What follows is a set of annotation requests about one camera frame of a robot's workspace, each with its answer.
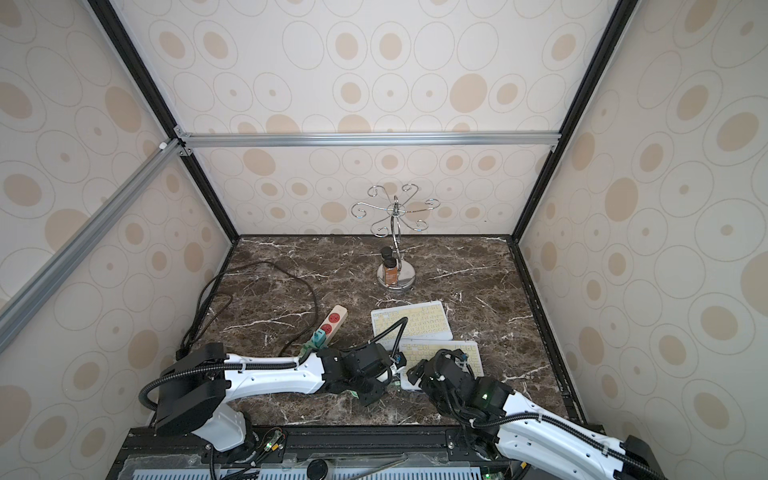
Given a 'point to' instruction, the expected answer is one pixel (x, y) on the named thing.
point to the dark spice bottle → (386, 252)
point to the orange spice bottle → (391, 271)
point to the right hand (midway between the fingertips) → (421, 382)
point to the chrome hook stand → (397, 212)
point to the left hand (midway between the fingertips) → (390, 390)
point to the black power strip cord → (213, 307)
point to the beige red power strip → (332, 321)
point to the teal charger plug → (319, 337)
